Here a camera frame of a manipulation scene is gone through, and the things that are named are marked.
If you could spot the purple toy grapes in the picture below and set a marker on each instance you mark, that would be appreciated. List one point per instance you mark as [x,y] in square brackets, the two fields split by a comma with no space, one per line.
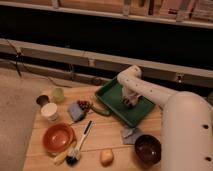
[84,105]

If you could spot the yellow toy potato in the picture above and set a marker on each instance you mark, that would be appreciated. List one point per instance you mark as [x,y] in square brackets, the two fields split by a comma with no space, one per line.
[106,157]

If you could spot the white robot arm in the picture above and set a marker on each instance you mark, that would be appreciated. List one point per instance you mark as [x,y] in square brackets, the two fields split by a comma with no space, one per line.
[187,122]

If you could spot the white paper cup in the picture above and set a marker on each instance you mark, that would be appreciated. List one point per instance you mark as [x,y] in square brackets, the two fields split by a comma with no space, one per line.
[50,111]

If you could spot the wooden board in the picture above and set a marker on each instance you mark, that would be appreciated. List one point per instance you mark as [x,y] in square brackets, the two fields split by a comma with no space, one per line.
[105,133]

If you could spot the grey cloth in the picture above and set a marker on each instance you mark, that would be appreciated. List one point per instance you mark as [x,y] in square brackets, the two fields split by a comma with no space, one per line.
[130,135]

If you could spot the green toy cucumber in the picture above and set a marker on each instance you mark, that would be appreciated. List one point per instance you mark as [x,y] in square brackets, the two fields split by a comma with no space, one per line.
[102,112]

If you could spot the white handled brush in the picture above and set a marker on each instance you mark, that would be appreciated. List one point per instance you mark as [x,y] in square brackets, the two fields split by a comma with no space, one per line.
[73,156]

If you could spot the blue sponge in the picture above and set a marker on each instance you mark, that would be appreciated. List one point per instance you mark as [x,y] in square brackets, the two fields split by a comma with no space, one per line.
[75,112]

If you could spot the green plastic cup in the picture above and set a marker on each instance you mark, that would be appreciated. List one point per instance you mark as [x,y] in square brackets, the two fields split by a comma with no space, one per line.
[58,95]

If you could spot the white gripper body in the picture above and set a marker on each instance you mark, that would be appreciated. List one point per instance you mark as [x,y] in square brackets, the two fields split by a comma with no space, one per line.
[129,94]

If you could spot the small dark cup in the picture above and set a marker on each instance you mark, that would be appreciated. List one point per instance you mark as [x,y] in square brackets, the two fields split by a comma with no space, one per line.
[42,100]

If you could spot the yellow toy corn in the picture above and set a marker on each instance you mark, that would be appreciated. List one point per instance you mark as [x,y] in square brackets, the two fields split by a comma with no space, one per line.
[59,159]

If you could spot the dark brown bowl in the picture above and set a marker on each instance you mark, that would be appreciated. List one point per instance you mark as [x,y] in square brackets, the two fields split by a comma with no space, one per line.
[148,150]

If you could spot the green plastic tray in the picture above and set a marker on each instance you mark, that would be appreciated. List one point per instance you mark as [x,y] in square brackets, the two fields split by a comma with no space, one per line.
[111,96]

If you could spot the orange plastic bowl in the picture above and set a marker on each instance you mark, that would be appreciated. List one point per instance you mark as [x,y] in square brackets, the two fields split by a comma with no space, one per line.
[58,137]

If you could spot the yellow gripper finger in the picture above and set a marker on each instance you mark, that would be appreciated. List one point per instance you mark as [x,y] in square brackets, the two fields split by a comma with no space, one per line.
[134,102]
[126,101]

